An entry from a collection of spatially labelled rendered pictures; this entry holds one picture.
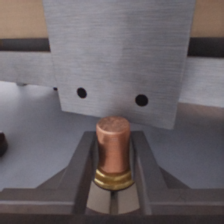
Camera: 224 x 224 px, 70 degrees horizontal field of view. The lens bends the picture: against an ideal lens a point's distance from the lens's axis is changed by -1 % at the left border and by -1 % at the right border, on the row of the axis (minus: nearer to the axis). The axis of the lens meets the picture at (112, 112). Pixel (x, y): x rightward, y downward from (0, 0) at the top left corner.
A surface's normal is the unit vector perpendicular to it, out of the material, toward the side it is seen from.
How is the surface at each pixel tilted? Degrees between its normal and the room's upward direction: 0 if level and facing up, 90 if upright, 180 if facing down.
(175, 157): 180
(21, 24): 90
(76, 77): 90
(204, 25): 90
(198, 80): 90
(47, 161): 180
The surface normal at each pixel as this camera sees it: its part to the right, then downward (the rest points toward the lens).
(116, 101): -0.36, 0.43
